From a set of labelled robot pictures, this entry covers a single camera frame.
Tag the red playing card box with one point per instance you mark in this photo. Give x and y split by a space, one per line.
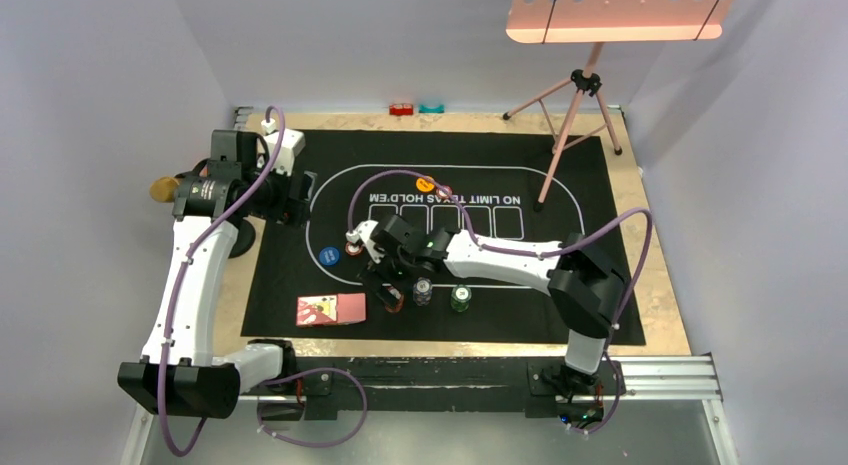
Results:
330 310

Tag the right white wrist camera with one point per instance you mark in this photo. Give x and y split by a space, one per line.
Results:
361 235

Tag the black poker table mat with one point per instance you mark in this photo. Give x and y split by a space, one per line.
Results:
368 174

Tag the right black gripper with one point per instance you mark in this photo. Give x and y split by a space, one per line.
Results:
376 284

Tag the green poker chip stack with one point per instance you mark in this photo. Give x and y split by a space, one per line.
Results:
460 298

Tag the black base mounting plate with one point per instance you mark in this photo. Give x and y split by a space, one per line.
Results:
536 387

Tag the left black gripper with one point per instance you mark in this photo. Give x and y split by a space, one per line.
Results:
288 209

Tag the orange big blind button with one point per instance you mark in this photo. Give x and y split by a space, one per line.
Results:
425 184

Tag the red poker chip stack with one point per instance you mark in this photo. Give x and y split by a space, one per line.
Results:
394 305

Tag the gold microphone head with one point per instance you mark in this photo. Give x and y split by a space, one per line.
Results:
164 189

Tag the red toy block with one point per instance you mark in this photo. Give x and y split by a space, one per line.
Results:
401 109

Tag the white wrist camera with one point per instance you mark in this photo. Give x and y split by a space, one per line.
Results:
293 143
361 235

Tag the teal toy block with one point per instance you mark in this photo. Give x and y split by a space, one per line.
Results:
431 108

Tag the blue small blind button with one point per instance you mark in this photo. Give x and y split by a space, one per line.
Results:
329 256

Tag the pink perforated panel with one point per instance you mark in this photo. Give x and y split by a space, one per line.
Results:
589 21

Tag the aluminium rail frame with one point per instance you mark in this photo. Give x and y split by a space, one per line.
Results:
645 378

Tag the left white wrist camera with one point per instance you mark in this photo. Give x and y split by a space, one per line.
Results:
293 143

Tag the black round microphone base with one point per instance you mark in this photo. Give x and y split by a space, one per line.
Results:
245 239

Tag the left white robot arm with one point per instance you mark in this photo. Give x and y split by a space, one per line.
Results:
246 174

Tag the blue poker chip stack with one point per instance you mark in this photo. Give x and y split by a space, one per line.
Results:
422 291

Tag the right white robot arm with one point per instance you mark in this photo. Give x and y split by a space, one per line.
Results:
585 287

